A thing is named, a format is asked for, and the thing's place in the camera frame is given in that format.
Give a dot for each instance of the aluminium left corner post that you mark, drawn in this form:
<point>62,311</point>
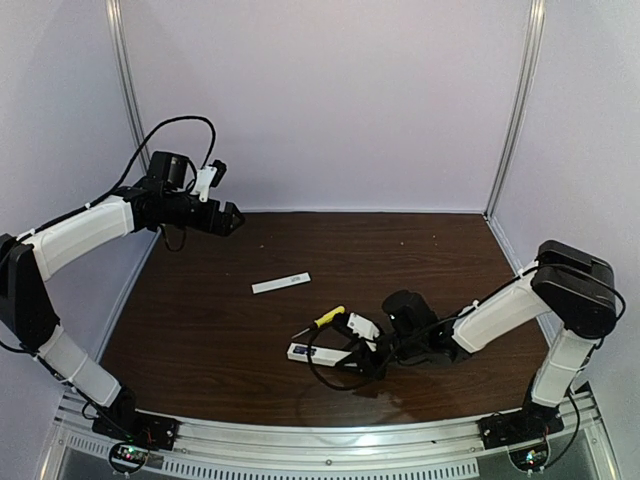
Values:
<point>116,27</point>

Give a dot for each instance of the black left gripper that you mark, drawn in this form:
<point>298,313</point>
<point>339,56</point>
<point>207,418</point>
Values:
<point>220,217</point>

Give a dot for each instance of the aluminium right corner post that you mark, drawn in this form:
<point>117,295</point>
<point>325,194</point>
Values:
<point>529,62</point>

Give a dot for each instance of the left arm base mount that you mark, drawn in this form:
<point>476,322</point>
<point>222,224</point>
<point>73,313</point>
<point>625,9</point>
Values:
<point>144,430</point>

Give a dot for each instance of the white remote battery cover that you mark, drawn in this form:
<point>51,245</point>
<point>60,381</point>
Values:
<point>280,283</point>

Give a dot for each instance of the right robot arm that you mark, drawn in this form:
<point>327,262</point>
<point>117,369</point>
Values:
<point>575,286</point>

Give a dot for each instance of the white slotted front rail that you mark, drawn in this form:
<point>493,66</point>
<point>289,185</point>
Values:
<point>449,449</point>

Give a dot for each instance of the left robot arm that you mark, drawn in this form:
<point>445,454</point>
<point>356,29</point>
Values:
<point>62,282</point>

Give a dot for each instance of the aluminium corner post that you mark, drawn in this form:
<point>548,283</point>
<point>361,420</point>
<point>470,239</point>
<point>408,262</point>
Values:
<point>116,27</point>
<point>529,62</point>

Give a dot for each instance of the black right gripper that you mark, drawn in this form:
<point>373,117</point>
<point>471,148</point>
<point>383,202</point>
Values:
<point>373,357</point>

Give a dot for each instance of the yellow handled screwdriver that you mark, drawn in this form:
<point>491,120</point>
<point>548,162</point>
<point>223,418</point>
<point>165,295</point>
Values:
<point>321,321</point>

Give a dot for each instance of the white remote control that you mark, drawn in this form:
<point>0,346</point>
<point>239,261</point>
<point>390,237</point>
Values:
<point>319,355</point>

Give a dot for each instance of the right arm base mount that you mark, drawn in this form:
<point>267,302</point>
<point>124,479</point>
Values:
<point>520,430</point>

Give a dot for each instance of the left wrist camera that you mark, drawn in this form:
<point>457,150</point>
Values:
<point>208,177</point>

